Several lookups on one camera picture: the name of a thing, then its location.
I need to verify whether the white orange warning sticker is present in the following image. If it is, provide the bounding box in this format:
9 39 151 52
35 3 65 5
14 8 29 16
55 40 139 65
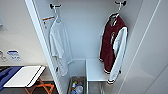
41 15 56 23

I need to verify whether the orange folding table frame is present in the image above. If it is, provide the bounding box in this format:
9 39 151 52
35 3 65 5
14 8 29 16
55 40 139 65
23 79 56 94

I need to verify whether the white wardrobe door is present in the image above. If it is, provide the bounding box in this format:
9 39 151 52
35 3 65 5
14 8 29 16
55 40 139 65
23 0 67 94
114 0 168 94

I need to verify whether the white shirt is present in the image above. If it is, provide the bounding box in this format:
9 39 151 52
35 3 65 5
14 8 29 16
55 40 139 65
49 19 75 77

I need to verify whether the black wall hook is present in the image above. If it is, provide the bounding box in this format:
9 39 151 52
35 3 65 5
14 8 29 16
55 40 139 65
49 2 63 10
114 0 128 7

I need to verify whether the white clothes hanger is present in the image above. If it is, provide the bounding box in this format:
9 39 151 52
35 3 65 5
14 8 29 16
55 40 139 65
49 6 65 25
109 2 126 20

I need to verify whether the dark red varsity jacket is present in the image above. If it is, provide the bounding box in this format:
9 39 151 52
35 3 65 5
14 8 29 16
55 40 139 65
98 13 130 85

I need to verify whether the blue packet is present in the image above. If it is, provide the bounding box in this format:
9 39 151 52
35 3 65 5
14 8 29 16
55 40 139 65
70 88 78 94

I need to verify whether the woven storage basket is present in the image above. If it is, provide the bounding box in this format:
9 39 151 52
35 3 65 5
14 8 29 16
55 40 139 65
66 75 89 94

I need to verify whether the white wardrobe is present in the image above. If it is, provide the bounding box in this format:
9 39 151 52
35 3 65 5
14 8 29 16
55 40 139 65
23 0 168 94

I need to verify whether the white plastic bottle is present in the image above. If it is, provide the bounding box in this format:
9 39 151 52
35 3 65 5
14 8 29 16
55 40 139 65
75 84 85 94

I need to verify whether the white wardrobe shelf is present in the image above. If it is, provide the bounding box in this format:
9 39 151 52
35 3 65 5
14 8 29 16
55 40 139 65
85 58 113 83

